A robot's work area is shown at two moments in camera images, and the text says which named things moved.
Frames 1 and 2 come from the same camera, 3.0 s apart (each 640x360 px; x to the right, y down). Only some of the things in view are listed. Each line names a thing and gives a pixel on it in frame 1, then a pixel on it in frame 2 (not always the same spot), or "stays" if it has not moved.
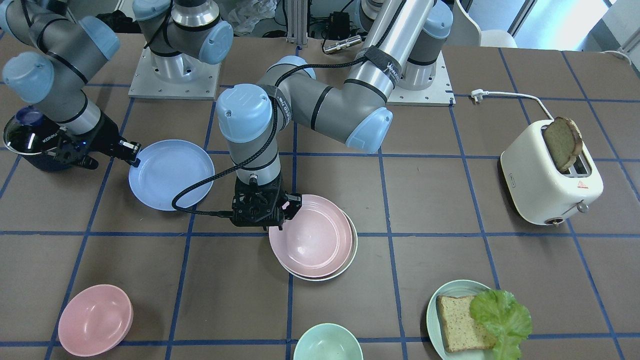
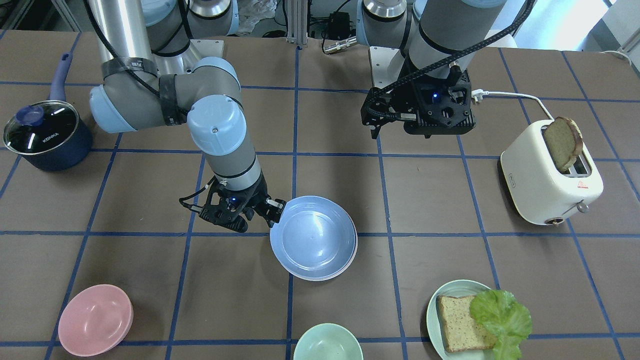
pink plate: (317, 243) to (327, 278)
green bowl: (328, 341) stays
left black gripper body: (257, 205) to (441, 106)
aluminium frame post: (297, 22) stays
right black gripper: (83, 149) to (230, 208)
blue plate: (168, 168) to (315, 238)
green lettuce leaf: (508, 320) stays
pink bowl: (95, 320) stays
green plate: (461, 288) stays
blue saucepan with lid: (29, 133) stays
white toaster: (540, 193) stays
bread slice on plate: (462, 331) stays
